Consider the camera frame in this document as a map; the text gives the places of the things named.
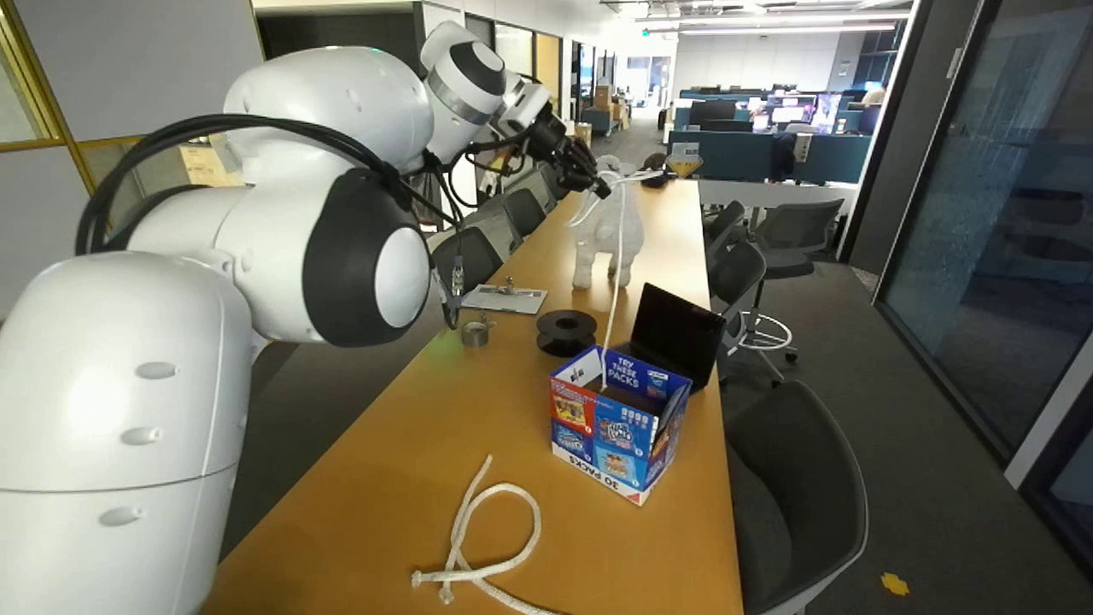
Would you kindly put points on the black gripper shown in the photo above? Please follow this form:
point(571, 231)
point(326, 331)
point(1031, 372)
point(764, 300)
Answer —
point(571, 160)

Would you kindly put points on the black object table end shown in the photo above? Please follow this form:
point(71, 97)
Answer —
point(652, 173)

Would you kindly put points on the black office chair far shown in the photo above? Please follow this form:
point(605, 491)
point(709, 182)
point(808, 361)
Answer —
point(736, 281)

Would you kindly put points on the white sheep figurine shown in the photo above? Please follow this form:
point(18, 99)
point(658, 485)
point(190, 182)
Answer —
point(609, 228)

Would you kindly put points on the black laptop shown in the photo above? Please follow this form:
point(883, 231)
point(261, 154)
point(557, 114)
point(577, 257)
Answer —
point(675, 331)

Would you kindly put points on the dark grey office chair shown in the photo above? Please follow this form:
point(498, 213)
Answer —
point(801, 499)

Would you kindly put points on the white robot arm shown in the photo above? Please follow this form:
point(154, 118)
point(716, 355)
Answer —
point(125, 371)

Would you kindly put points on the black tape spool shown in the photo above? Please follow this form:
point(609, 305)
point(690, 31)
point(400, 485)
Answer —
point(564, 331)

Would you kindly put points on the blue cardboard snack box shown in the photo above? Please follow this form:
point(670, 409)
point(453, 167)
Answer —
point(617, 417)

